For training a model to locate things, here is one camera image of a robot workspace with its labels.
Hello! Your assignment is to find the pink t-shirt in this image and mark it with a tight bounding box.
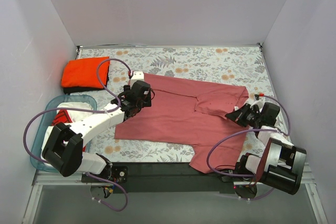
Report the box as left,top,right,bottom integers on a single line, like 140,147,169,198
114,73,249,173

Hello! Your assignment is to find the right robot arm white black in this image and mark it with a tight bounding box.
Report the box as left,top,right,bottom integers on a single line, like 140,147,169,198
225,102,307,195

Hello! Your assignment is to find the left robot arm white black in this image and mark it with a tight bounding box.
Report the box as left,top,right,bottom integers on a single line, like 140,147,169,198
41,80,152,182

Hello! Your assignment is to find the floral tablecloth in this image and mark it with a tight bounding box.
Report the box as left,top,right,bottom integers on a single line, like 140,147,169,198
78,46,277,163

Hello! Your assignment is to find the folded orange t-shirt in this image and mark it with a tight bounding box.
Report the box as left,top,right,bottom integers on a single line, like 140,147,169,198
61,57,108,89

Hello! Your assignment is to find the folded black t-shirt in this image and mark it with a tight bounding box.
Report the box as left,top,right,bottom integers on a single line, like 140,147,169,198
63,66,109,94

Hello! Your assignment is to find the white t-shirt red print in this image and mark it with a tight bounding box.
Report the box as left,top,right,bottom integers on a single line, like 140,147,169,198
43,102,94,167

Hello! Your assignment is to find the teal plastic basket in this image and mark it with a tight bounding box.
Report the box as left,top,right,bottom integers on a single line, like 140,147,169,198
30,94,97,173

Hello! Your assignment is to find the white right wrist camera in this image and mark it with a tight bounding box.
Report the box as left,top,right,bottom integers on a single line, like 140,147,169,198
250,100,265,110

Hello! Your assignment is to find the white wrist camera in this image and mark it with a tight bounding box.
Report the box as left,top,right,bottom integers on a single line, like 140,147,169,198
250,100,265,110
129,71,144,86

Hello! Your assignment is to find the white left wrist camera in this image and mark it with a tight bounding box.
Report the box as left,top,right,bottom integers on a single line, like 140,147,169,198
129,71,144,86

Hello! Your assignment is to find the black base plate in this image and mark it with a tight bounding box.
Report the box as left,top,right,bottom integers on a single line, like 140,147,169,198
81,162,269,195

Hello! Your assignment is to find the aluminium frame rail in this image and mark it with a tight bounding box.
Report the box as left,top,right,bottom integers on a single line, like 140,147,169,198
23,166,327,223

